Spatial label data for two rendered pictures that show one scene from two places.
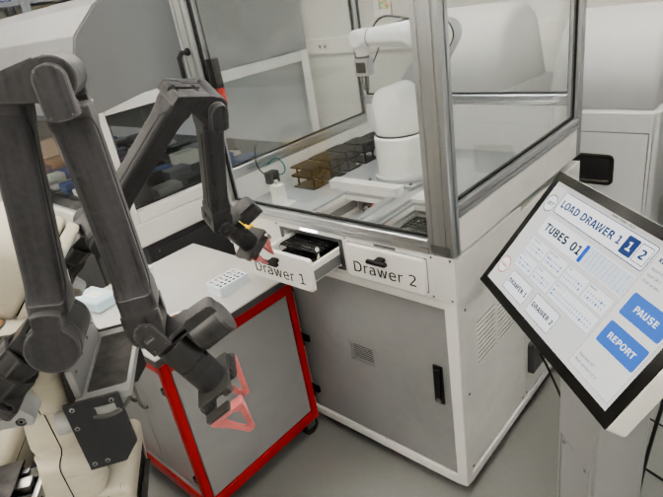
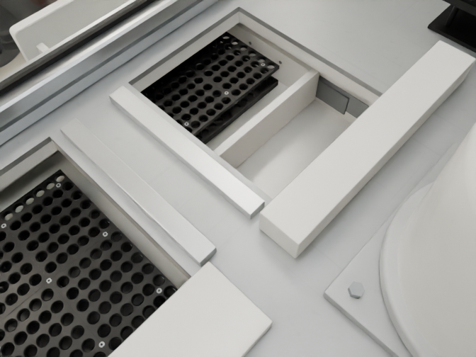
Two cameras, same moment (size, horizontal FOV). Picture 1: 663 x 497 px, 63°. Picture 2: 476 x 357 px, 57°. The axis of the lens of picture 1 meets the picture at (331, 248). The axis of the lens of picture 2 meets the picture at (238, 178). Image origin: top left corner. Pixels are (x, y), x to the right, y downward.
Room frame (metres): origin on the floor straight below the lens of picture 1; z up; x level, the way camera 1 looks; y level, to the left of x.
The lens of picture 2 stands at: (1.79, -0.45, 1.34)
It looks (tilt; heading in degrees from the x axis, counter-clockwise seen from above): 58 degrees down; 91
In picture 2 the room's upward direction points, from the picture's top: 2 degrees counter-clockwise
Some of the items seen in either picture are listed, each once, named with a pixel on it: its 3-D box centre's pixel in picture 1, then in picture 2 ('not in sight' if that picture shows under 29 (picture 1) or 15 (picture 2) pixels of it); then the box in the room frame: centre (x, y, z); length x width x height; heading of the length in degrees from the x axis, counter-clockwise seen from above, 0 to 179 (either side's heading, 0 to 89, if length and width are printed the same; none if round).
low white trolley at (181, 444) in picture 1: (203, 373); not in sight; (1.75, 0.57, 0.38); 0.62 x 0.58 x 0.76; 45
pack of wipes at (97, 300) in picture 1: (95, 299); not in sight; (1.74, 0.87, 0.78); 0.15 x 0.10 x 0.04; 55
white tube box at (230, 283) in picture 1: (227, 282); not in sight; (1.70, 0.38, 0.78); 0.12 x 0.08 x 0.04; 133
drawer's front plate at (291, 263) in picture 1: (280, 266); not in sight; (1.57, 0.17, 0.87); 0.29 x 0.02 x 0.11; 45
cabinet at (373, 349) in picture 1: (412, 302); not in sight; (1.97, -0.30, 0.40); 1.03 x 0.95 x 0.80; 45
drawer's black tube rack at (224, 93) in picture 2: (321, 243); (183, 76); (1.71, 0.03, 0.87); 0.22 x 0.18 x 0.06; 135
